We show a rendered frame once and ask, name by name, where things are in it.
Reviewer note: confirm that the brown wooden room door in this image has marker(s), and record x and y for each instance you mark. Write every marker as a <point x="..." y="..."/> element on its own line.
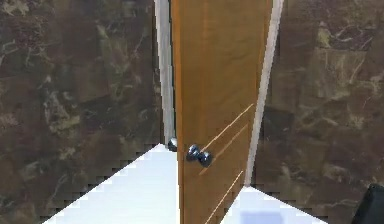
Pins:
<point x="213" y="83"/>

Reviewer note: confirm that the dark round door knob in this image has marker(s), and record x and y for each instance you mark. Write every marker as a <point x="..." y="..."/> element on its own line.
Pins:
<point x="172" y="144"/>
<point x="199" y="155"/>

